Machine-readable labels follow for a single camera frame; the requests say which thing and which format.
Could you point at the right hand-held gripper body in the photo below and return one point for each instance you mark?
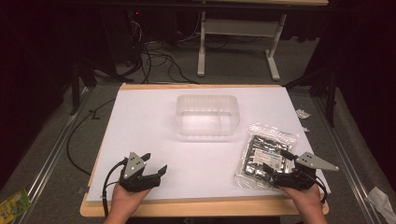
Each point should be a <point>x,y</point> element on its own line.
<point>314,161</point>

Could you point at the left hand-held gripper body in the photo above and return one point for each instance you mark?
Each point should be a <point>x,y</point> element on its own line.
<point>134,165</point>

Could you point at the clear bag of silver packets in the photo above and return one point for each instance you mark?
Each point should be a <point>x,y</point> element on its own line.
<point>264,155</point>

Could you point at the person's left hand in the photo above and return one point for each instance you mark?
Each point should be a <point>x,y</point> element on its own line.
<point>126,199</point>

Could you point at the person's right hand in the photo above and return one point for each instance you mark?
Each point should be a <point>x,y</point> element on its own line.
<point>306,199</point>

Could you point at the small white paper scrap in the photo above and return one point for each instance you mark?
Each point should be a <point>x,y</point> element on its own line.
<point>305,128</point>

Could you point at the white paper mat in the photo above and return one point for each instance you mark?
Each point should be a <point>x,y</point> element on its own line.
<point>186,149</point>

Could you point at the crumpled white paper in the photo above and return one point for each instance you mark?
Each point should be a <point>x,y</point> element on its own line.
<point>302,113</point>

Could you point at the black metal stand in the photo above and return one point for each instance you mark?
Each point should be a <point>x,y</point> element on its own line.
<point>76,87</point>
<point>330,93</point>

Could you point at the clear plastic container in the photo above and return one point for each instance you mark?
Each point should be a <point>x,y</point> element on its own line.
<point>207,115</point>

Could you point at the white tissue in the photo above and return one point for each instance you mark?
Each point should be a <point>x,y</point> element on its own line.
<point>381,202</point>

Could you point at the green printed packet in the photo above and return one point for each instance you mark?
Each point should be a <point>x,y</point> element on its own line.
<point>14,206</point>

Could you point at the metal floor rail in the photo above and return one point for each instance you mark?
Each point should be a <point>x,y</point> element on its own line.
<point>345,161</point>
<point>53,155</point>

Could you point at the white metal desk frame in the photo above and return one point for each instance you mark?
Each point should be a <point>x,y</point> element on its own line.
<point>239,28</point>

